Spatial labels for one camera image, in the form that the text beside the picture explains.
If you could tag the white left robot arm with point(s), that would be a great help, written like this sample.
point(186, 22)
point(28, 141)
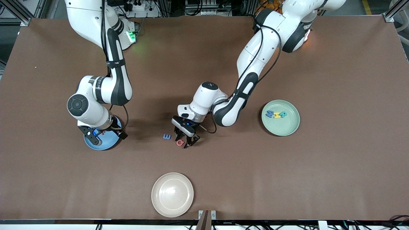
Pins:
point(255, 54)

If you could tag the red foam letter Q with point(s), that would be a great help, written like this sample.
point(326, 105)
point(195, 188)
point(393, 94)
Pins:
point(179, 144)

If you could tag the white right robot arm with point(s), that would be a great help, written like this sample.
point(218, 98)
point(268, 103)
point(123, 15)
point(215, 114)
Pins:
point(86, 19)

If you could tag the brown table cover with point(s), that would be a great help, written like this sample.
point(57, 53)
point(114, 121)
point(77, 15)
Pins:
point(223, 179)

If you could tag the blue foam letter m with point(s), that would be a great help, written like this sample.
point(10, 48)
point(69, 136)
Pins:
point(166, 136)

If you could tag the blue foam letter W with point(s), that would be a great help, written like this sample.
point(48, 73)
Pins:
point(270, 114)

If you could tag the grey electronics rack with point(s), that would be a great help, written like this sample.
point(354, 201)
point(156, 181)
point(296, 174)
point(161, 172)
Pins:
point(207, 6)

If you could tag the blue plate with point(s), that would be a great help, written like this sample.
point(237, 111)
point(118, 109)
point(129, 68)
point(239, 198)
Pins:
point(108, 143)

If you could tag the green plate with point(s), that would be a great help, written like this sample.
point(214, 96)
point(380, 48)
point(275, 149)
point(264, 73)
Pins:
point(284, 127)

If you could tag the yellow foam letter H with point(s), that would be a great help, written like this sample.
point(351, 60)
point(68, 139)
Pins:
point(277, 114)

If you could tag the white power strip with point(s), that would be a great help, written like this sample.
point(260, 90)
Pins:
point(148, 12)

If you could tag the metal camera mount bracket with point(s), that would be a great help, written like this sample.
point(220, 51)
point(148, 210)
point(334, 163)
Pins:
point(204, 220)

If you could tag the green foam letter R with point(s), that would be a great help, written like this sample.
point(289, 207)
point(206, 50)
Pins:
point(283, 114)

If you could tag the beige plate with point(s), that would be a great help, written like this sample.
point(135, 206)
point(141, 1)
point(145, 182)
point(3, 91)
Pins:
point(172, 195)

